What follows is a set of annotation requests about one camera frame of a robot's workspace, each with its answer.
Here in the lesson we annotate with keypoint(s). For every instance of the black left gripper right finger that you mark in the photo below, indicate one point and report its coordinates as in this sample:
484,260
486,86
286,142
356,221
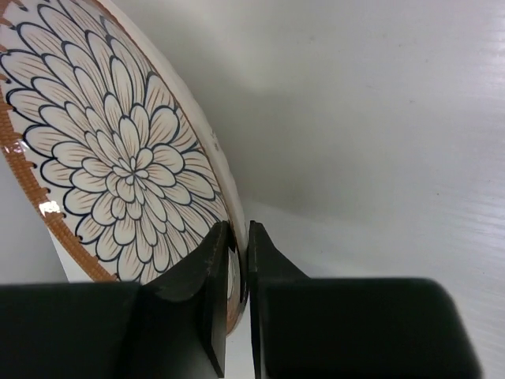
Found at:
304,327

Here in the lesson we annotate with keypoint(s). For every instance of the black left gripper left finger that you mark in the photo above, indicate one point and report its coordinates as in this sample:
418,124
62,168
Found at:
172,327

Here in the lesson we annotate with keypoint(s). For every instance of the flower pattern brown rim plate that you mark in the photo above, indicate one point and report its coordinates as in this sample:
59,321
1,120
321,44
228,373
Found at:
110,147

